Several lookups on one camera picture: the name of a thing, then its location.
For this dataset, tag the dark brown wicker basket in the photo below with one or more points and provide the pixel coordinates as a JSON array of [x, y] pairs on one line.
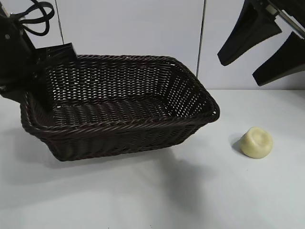
[[119, 133]]

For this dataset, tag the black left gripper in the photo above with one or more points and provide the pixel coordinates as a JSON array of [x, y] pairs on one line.
[[14, 52]]

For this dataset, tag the pale yellow egg yolk pastry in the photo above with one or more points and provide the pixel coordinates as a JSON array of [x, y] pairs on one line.
[[256, 143]]

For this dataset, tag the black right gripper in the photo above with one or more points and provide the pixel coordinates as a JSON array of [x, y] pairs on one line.
[[290, 14]]

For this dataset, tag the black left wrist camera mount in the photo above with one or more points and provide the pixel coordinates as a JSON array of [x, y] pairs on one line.
[[57, 53]]

